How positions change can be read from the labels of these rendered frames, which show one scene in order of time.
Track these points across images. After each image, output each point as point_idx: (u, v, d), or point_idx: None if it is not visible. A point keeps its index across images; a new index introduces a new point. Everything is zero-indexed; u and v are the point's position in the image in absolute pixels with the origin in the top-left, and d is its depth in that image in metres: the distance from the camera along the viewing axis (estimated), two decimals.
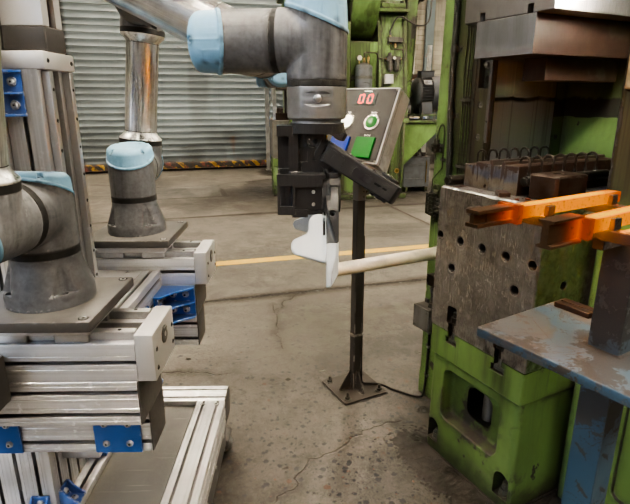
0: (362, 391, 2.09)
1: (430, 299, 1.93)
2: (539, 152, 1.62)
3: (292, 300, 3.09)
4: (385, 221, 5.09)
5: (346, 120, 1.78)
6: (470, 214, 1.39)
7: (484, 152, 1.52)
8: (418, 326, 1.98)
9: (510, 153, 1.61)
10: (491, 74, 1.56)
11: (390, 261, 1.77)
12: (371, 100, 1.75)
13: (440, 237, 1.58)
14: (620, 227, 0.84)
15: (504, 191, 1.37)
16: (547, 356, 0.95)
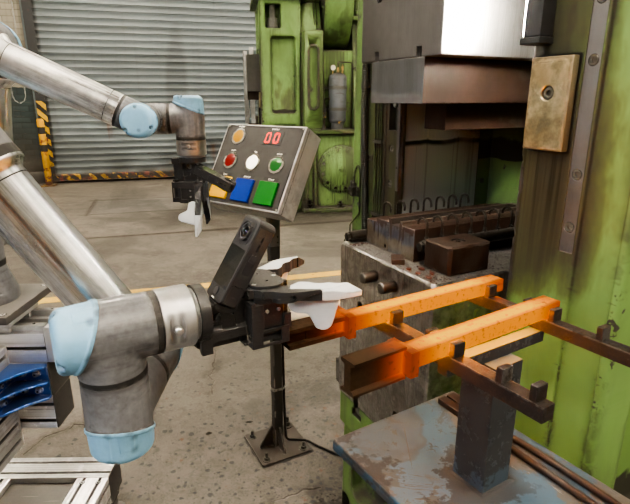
0: (284, 450, 1.92)
1: None
2: (457, 201, 1.45)
3: None
4: None
5: (251, 161, 1.61)
6: (362, 282, 1.22)
7: (389, 204, 1.35)
8: None
9: (424, 203, 1.44)
10: (399, 116, 1.39)
11: (299, 317, 1.60)
12: (277, 140, 1.58)
13: (343, 299, 1.41)
14: (463, 353, 0.67)
15: (400, 256, 1.20)
16: (395, 493, 0.78)
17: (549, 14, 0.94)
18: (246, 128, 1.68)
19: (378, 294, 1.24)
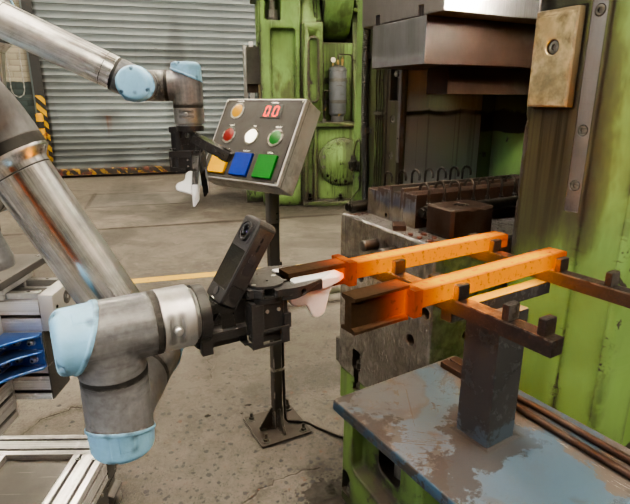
0: (283, 431, 1.89)
1: None
2: (459, 173, 1.43)
3: None
4: None
5: (250, 135, 1.59)
6: (363, 250, 1.20)
7: (390, 174, 1.33)
8: None
9: (425, 174, 1.41)
10: (400, 85, 1.37)
11: None
12: (276, 113, 1.56)
13: None
14: (468, 296, 0.65)
15: (401, 223, 1.17)
16: (397, 448, 0.76)
17: None
18: (244, 102, 1.65)
19: None
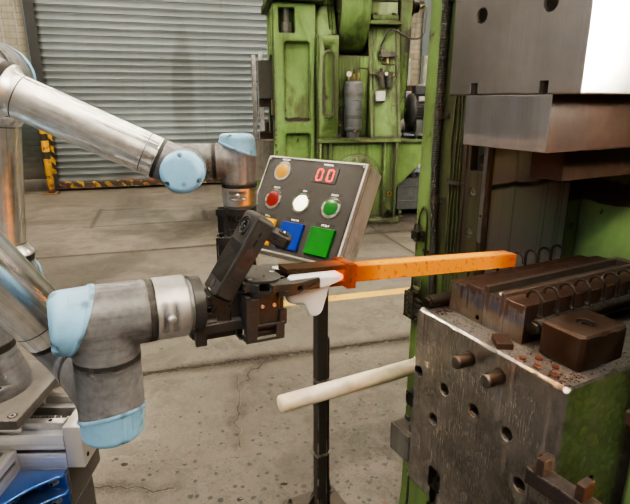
0: None
1: (411, 421, 1.52)
2: (551, 255, 1.22)
3: (260, 369, 2.69)
4: (375, 254, 4.68)
5: (299, 202, 1.38)
6: (456, 368, 0.99)
7: None
8: (396, 451, 1.57)
9: None
10: (487, 156, 1.16)
11: (356, 385, 1.37)
12: (331, 178, 1.35)
13: (418, 374, 1.17)
14: None
15: (505, 338, 0.96)
16: None
17: None
18: (291, 161, 1.44)
19: (473, 380, 1.01)
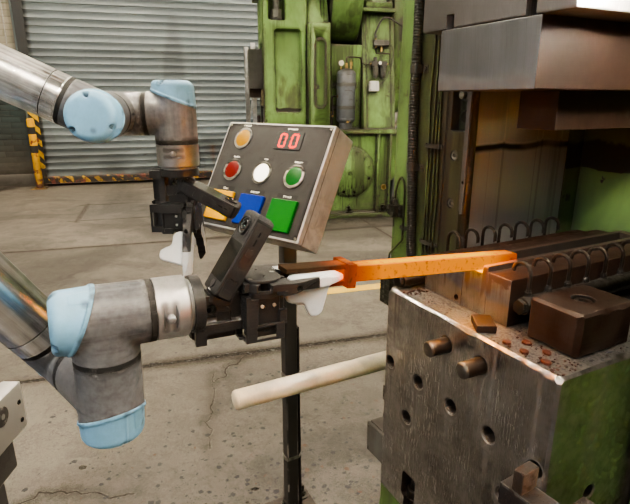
0: None
1: None
2: (545, 229, 1.05)
3: (239, 365, 2.53)
4: (367, 248, 4.52)
5: (260, 171, 1.22)
6: (429, 355, 0.82)
7: (458, 236, 0.96)
8: (373, 453, 1.41)
9: (500, 231, 1.04)
10: (469, 111, 1.00)
11: (324, 379, 1.21)
12: (295, 143, 1.18)
13: (389, 365, 1.01)
14: None
15: (487, 319, 0.80)
16: None
17: None
18: (253, 127, 1.28)
19: (450, 371, 0.84)
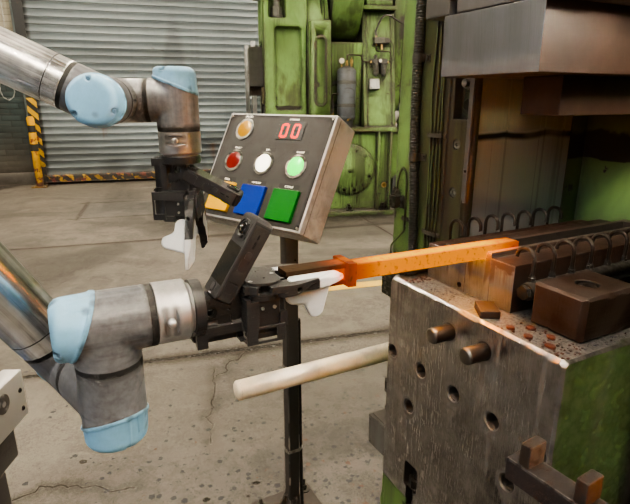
0: None
1: None
2: (548, 218, 1.05)
3: (240, 361, 2.52)
4: (367, 245, 4.51)
5: (262, 162, 1.21)
6: (432, 342, 0.82)
7: (460, 224, 0.95)
8: (375, 445, 1.40)
9: (503, 220, 1.04)
10: (472, 99, 0.99)
11: (326, 370, 1.20)
12: (297, 133, 1.18)
13: (392, 354, 1.01)
14: None
15: (490, 305, 0.80)
16: None
17: None
18: (254, 118, 1.28)
19: (453, 358, 0.84)
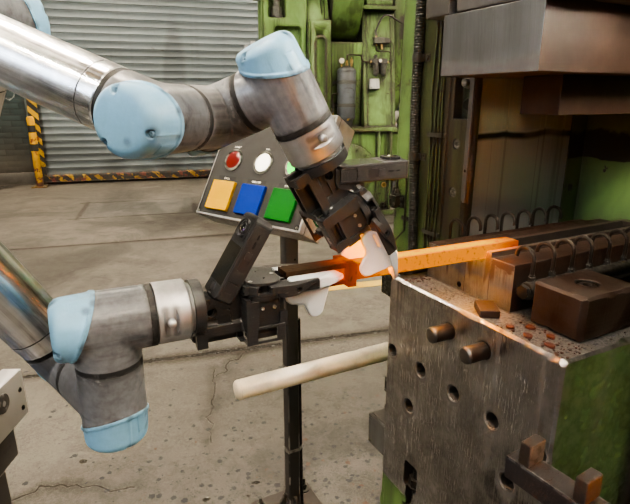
0: None
1: None
2: (547, 217, 1.05)
3: (240, 360, 2.52)
4: None
5: (262, 161, 1.21)
6: (431, 341, 0.82)
7: (460, 223, 0.95)
8: (375, 445, 1.40)
9: (503, 219, 1.04)
10: (472, 99, 0.99)
11: (326, 369, 1.20)
12: None
13: (392, 353, 1.01)
14: None
15: (490, 305, 0.80)
16: None
17: None
18: None
19: (453, 357, 0.84)
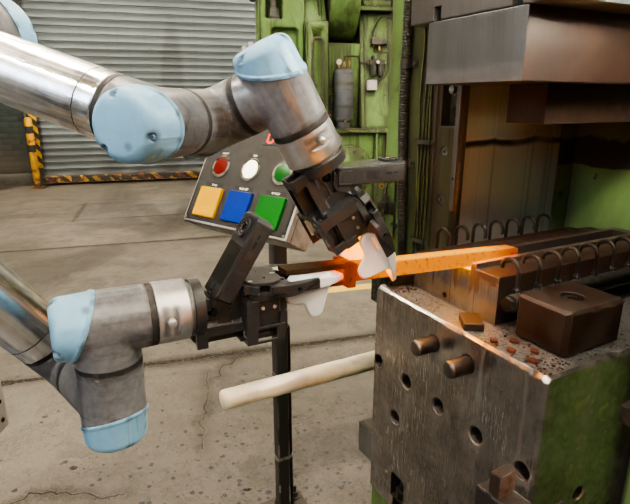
0: None
1: None
2: (536, 226, 1.04)
3: (233, 365, 2.51)
4: None
5: (249, 168, 1.20)
6: (415, 354, 0.81)
7: (447, 232, 0.94)
8: (365, 454, 1.39)
9: (491, 228, 1.02)
10: (459, 106, 0.98)
11: (314, 378, 1.19)
12: None
13: (378, 364, 0.99)
14: None
15: (475, 317, 0.78)
16: None
17: None
18: None
19: (437, 370, 0.83)
